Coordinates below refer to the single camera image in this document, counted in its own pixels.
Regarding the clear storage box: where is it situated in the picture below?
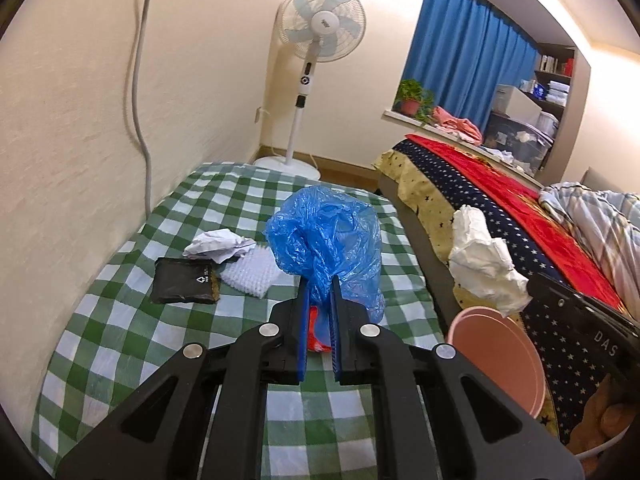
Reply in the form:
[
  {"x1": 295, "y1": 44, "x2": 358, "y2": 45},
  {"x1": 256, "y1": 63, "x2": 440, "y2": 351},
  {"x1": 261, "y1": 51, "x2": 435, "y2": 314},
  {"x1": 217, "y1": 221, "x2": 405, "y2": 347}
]
[{"x1": 484, "y1": 110, "x2": 559, "y2": 174}]

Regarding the orange plastic bag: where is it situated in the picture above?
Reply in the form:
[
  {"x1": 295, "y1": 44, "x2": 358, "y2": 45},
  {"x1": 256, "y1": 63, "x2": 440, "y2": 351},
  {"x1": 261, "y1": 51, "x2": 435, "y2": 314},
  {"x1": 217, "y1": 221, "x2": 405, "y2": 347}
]
[{"x1": 306, "y1": 307, "x2": 334, "y2": 354}]

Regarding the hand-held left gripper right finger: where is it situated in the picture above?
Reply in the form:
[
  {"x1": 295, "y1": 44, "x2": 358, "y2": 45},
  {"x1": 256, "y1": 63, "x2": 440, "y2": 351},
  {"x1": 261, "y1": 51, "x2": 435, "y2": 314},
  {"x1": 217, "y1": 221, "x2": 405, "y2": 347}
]
[{"x1": 329, "y1": 275, "x2": 587, "y2": 480}]

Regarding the white standing fan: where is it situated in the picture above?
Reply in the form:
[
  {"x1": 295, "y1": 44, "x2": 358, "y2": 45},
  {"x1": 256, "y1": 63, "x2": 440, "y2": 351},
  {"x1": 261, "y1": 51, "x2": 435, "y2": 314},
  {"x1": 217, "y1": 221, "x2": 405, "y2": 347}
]
[{"x1": 253, "y1": 0, "x2": 367, "y2": 182}]

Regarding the potted green plant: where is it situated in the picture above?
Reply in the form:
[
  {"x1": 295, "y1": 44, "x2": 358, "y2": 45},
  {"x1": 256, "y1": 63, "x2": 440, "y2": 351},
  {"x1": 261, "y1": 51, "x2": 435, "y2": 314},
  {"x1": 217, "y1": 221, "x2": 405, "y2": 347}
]
[{"x1": 394, "y1": 78, "x2": 436, "y2": 122}]

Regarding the pink plastic bin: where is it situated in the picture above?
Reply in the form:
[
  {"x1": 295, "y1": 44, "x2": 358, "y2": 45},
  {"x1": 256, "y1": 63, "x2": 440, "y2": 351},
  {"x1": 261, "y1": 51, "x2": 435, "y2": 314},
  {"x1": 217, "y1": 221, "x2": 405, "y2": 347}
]
[{"x1": 446, "y1": 306, "x2": 547, "y2": 419}]

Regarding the white windowsill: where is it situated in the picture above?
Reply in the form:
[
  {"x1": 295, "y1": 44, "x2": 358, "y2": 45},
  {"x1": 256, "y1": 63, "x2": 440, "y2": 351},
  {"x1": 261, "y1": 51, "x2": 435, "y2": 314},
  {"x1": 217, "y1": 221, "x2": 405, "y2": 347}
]
[{"x1": 382, "y1": 109, "x2": 482, "y2": 147}]

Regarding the small white paper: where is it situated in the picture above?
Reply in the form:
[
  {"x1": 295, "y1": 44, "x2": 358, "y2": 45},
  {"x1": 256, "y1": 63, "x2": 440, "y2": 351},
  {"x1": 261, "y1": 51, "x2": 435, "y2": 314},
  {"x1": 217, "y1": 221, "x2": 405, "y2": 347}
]
[{"x1": 183, "y1": 228, "x2": 257, "y2": 265}]

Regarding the large white paper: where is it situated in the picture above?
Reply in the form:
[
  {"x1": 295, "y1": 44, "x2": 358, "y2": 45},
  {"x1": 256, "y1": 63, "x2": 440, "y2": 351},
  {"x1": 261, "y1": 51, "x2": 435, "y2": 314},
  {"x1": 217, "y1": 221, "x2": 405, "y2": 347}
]
[{"x1": 448, "y1": 205, "x2": 533, "y2": 318}]

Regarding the pink clothes pile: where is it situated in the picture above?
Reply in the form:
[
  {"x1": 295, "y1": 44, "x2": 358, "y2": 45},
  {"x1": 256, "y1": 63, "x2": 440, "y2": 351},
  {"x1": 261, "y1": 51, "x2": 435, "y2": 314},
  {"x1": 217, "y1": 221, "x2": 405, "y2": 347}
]
[{"x1": 430, "y1": 105, "x2": 484, "y2": 144}]

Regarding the white fan cord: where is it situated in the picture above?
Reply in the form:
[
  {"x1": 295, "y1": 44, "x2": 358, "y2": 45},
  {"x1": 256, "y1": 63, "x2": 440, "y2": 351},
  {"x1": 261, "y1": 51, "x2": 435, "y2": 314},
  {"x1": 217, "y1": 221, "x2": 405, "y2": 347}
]
[{"x1": 260, "y1": 146, "x2": 326, "y2": 167}]

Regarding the grey headboard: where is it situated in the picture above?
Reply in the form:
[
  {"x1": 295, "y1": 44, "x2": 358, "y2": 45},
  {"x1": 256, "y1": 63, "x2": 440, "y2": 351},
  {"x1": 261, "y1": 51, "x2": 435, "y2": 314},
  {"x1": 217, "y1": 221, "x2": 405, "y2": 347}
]
[{"x1": 579, "y1": 167, "x2": 627, "y2": 194}]

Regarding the green checkered tablecloth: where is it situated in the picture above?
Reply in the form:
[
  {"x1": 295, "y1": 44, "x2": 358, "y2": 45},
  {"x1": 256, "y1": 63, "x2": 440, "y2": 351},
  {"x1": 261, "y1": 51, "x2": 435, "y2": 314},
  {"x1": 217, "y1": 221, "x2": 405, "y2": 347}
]
[{"x1": 31, "y1": 161, "x2": 447, "y2": 480}]

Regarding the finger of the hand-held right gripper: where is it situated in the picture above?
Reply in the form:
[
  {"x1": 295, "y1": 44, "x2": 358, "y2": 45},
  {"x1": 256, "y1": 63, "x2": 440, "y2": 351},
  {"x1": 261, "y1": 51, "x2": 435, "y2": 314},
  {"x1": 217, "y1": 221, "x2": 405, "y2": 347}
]
[{"x1": 526, "y1": 272, "x2": 602, "y2": 322}]

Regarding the grey wall cable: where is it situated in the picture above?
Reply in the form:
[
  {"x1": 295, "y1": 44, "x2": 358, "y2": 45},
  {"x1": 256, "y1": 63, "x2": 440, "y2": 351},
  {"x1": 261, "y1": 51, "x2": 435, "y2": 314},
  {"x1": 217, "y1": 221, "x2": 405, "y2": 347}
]
[{"x1": 130, "y1": 0, "x2": 167, "y2": 212}]

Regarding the blue curtain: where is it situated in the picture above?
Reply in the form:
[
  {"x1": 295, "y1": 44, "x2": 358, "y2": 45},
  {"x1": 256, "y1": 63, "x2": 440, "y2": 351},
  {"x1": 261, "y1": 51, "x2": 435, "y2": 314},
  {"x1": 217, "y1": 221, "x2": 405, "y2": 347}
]
[{"x1": 402, "y1": 0, "x2": 542, "y2": 134}]

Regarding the person's right hand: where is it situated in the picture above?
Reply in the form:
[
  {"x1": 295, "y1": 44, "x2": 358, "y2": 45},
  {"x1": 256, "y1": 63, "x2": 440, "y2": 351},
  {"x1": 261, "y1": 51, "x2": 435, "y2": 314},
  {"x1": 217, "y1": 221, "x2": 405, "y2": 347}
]
[{"x1": 567, "y1": 374, "x2": 635, "y2": 457}]

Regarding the white box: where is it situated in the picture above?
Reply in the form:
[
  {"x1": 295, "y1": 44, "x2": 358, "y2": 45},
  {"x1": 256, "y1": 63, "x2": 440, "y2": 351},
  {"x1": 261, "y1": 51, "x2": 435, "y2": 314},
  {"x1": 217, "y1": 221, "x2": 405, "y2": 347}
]
[{"x1": 492, "y1": 83, "x2": 544, "y2": 122}]

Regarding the wooden bookshelf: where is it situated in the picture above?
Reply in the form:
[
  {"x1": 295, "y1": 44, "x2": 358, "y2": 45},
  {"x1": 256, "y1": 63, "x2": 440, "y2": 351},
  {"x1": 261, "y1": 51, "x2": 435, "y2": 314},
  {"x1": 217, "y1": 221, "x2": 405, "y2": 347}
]
[{"x1": 532, "y1": 42, "x2": 579, "y2": 132}]

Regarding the yellow star bed skirt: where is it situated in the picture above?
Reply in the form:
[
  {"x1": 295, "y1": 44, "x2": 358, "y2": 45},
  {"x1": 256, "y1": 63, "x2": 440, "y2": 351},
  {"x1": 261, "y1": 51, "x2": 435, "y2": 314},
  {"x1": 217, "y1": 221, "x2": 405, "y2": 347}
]
[{"x1": 372, "y1": 149, "x2": 463, "y2": 263}]

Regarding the white cable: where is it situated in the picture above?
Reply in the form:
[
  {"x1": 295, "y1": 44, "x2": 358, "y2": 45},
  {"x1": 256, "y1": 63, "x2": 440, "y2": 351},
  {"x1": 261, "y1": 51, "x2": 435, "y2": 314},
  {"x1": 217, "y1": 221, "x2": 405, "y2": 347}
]
[{"x1": 574, "y1": 434, "x2": 627, "y2": 459}]

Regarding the black packet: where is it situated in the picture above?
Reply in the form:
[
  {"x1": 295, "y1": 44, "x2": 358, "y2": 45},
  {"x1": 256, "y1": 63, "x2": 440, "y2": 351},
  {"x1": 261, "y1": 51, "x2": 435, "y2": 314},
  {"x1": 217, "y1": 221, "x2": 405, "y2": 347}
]
[{"x1": 150, "y1": 257, "x2": 222, "y2": 305}]

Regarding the blue plastic bag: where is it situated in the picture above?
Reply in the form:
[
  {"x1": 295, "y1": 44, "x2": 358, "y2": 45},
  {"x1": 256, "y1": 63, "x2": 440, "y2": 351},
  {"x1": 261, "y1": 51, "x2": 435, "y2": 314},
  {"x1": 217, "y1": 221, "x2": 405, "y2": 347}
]
[{"x1": 264, "y1": 185, "x2": 387, "y2": 327}]

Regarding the navy star blanket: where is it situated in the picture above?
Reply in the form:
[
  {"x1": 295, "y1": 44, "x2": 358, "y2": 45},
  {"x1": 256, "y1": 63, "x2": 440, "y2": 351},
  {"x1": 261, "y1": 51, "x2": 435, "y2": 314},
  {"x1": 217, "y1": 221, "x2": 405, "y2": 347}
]
[{"x1": 389, "y1": 137, "x2": 640, "y2": 443}]

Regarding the pale striped quilt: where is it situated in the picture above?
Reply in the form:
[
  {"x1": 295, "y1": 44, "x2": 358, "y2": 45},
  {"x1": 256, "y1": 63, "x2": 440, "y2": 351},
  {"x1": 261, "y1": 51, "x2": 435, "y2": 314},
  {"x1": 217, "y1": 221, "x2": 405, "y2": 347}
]
[{"x1": 538, "y1": 182, "x2": 640, "y2": 322}]

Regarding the red blanket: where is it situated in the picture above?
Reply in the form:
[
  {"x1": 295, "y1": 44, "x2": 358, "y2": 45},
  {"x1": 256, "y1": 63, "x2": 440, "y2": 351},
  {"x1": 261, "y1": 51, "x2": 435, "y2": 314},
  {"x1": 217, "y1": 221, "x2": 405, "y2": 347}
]
[{"x1": 404, "y1": 133, "x2": 627, "y2": 312}]

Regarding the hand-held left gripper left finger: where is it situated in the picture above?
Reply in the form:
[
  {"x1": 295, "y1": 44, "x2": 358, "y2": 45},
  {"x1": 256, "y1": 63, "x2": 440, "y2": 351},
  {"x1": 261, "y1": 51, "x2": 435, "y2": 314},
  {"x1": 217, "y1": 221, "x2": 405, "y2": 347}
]
[{"x1": 57, "y1": 280, "x2": 313, "y2": 480}]

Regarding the white foam mesh sleeve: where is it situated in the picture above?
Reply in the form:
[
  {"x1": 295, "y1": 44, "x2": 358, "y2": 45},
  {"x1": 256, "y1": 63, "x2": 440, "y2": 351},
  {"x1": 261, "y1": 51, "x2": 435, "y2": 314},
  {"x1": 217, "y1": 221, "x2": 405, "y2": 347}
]
[{"x1": 220, "y1": 246, "x2": 277, "y2": 299}]

